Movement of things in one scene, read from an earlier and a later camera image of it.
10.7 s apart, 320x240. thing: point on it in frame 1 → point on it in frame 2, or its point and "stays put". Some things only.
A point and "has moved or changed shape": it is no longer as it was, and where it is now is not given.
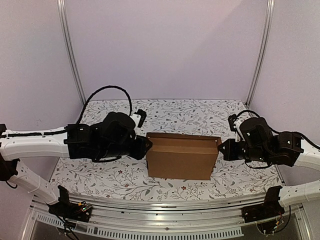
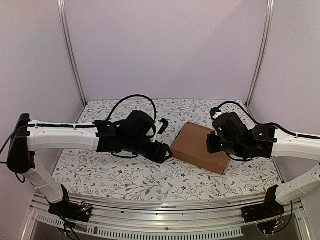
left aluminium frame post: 69,48 stays put
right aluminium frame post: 263,53 stays put
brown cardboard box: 182,156 has moved or changed shape
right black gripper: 230,149 → 213,142
